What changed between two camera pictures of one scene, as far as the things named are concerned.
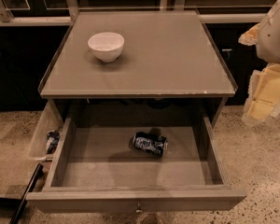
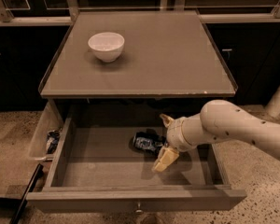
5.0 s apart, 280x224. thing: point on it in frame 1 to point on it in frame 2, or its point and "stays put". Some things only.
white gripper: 274,37 to 175,135
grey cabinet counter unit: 135,68 stays put
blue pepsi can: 152,143 stays put
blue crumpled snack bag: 52,138 stays put
